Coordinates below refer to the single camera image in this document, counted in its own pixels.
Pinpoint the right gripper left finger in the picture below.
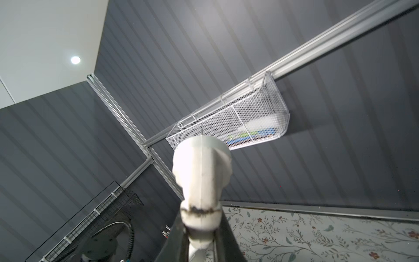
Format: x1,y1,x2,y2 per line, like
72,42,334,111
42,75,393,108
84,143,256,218
155,212,189,262

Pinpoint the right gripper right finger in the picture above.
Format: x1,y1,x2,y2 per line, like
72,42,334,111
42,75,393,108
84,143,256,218
214,213,246,262

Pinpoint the teal power strip white cord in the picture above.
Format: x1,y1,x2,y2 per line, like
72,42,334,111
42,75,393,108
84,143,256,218
171,135,234,262

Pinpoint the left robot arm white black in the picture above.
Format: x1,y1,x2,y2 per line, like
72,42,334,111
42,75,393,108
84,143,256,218
53,221,135,262

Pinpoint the white pencil cup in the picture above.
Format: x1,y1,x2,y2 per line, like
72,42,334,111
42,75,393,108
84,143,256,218
162,226,171,239

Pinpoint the black corrugated cable conduit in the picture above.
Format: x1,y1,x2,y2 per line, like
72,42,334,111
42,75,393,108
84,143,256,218
91,221,136,261

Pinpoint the black wire basket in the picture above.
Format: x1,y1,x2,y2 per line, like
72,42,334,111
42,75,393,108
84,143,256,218
26,181,143,262

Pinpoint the white wire mesh basket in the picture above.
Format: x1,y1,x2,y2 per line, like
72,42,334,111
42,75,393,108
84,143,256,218
166,72,290,150

